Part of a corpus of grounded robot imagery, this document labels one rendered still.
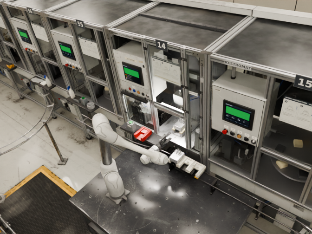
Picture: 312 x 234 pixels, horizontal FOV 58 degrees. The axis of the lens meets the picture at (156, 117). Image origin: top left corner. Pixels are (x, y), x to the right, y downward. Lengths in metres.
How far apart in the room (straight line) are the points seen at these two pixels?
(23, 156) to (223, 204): 3.21
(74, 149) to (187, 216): 2.42
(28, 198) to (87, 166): 0.86
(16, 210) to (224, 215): 2.64
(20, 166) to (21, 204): 0.72
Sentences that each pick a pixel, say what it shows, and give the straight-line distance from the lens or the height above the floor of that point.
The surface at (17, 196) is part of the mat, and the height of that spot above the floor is 0.01.
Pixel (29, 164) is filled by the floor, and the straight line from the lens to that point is 4.66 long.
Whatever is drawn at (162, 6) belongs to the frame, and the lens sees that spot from 3.22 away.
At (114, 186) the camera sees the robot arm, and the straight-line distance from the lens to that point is 2.73.
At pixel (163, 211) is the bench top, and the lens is 2.75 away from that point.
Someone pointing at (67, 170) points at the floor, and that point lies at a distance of 4.30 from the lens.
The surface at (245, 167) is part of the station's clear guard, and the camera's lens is 2.65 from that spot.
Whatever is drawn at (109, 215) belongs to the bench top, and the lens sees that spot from 2.82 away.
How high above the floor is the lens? 3.02
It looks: 39 degrees down
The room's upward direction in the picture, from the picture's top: 8 degrees counter-clockwise
